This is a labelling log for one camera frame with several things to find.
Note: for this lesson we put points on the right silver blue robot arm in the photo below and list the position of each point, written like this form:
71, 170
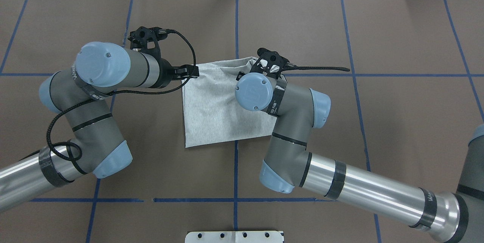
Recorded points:
447, 217

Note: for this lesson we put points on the grey cartoon print t-shirt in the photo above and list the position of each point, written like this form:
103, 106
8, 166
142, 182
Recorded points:
211, 111

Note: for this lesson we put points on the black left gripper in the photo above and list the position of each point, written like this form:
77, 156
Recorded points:
165, 73

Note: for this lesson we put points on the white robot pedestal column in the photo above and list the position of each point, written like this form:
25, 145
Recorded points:
235, 237

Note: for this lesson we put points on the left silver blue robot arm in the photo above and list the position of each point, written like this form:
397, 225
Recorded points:
84, 137

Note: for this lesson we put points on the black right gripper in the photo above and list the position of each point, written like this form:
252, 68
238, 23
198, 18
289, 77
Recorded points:
262, 70

